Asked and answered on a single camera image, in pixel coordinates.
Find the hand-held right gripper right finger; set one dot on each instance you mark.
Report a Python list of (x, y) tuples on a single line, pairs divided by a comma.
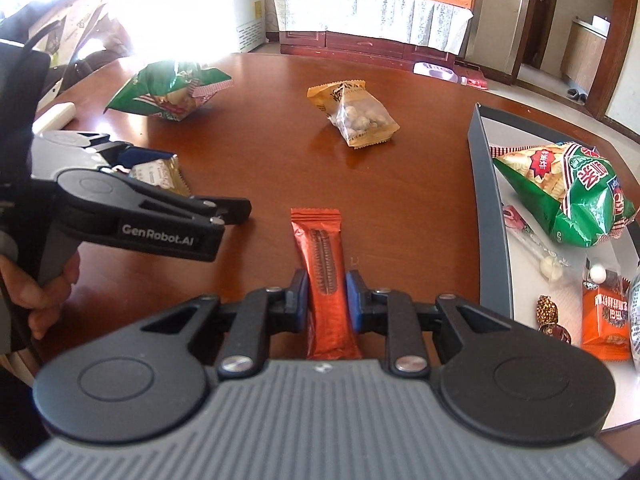
[(352, 300)]

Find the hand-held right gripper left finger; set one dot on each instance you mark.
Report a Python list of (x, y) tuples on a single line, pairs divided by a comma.
[(302, 300)]

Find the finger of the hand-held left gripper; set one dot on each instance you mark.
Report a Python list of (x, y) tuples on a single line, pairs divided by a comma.
[(225, 210), (120, 152)]

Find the red snack bar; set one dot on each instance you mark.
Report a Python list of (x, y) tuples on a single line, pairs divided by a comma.
[(325, 270)]

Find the gold snack packet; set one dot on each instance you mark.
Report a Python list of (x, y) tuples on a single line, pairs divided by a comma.
[(162, 175)]

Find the dark grey box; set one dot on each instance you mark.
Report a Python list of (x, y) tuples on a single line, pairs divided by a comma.
[(492, 240)]

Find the brown candy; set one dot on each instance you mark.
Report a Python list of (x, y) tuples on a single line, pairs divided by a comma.
[(546, 310), (557, 335)]

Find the green striped chip bag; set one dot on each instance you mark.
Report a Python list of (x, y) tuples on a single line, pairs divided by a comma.
[(575, 195)]

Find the orange sesame snack packet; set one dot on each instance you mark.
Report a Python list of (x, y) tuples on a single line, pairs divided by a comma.
[(607, 320)]

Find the small clear chocolate ball packet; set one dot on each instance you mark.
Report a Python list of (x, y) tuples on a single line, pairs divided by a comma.
[(607, 272)]

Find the clear sunflower seed bag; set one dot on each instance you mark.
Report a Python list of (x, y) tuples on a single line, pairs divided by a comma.
[(635, 320)]

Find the person's left hand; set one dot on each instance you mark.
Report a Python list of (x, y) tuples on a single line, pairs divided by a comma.
[(30, 295)]

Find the white oblong object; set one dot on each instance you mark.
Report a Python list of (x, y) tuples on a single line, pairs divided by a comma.
[(55, 117)]

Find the black chair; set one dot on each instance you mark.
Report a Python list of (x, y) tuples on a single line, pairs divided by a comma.
[(95, 62)]

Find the printed cardboard box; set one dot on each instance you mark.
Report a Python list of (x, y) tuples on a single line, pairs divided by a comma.
[(75, 20)]

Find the yellow peanut bag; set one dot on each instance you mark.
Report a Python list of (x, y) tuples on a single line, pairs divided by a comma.
[(357, 115)]

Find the white appliance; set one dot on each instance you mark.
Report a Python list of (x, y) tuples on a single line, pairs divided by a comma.
[(249, 10)]

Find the brown wooden cabinet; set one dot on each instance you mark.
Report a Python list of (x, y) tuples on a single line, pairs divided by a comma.
[(360, 50)]

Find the white purple bottle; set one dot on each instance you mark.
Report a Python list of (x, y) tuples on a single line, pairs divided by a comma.
[(437, 72)]

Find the cloth-covered wooden cabinet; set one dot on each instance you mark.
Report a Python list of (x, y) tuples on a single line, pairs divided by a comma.
[(370, 15)]

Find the pink packet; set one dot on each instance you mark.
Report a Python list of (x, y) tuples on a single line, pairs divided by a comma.
[(476, 82)]

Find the pair of shoes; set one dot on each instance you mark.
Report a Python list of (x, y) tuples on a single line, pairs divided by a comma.
[(577, 95)]

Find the silver refrigerator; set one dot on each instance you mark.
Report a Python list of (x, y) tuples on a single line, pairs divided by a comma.
[(500, 25)]

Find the brown wooden door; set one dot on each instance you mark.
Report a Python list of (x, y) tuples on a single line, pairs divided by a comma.
[(542, 30)]

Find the wooden side cabinet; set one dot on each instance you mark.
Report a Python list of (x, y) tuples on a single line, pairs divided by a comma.
[(582, 57)]

